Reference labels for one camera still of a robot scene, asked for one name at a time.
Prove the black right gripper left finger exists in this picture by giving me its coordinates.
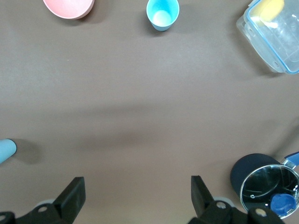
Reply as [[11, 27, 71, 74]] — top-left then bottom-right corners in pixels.
[[0, 176, 86, 224]]

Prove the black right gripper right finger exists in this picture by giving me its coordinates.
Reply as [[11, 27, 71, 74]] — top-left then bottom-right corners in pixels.
[[188, 175, 286, 224]]

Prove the grey-blue plastic cup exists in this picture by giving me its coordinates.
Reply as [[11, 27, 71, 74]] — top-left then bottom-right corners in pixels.
[[0, 139, 17, 165]]

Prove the glass lid with blue knob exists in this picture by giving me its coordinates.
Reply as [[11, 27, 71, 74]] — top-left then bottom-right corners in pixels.
[[240, 163, 299, 220]]

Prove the brown table cloth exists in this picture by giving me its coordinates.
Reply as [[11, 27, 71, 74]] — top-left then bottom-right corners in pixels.
[[0, 0, 299, 224]]

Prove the clear plastic food container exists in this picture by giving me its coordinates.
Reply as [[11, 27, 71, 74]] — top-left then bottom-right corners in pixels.
[[236, 0, 299, 75]]

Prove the pink bowl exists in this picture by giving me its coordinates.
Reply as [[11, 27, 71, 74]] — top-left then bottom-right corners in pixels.
[[42, 0, 95, 20]]

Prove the light blue plastic cup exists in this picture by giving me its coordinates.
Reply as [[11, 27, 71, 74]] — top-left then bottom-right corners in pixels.
[[146, 0, 180, 32]]

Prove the yellow round food piece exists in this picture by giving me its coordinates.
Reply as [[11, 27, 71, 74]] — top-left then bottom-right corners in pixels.
[[253, 0, 286, 23]]

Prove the dark pot with blue handle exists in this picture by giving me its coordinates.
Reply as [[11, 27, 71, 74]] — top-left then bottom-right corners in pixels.
[[230, 151, 299, 210]]

